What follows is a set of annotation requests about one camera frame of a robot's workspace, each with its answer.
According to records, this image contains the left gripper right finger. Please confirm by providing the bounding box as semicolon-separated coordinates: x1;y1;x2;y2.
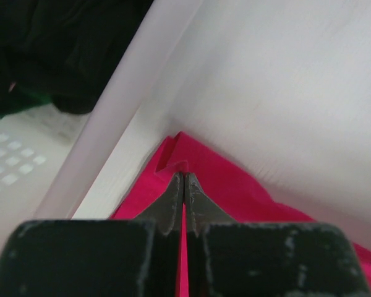
184;173;237;238

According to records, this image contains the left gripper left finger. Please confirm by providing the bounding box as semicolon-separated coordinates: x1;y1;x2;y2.
134;173;184;236

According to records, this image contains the white plastic basket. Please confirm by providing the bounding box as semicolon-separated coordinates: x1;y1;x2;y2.
0;0;202;221

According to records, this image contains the black t shirt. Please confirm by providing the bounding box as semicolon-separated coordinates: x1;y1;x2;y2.
0;1;151;118

